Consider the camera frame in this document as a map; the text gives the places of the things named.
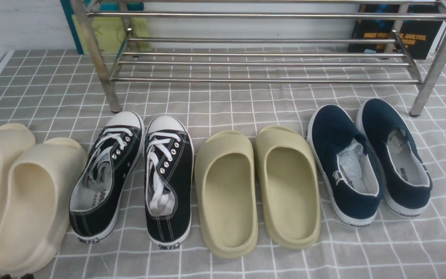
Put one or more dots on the black canvas sneaker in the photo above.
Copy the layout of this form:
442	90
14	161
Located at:
169	163
95	201

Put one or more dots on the navy slip-on shoe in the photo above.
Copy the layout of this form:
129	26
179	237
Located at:
405	180
347	165

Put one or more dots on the grey checked floor cloth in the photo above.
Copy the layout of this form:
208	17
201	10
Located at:
56	93

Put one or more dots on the black canvas sneaker right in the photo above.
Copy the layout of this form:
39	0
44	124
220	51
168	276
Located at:
169	163

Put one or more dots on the silver metal shoe rack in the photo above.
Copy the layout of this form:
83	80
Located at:
409	10

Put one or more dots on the olive slipper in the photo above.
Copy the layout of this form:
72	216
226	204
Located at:
287	177
225	184

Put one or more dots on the black book orange text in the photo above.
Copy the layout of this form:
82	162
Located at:
417	36

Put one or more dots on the teal yellow-green book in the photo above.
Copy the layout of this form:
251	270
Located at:
109	31

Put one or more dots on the black canvas sneaker left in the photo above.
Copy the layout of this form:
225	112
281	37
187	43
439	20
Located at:
95	201

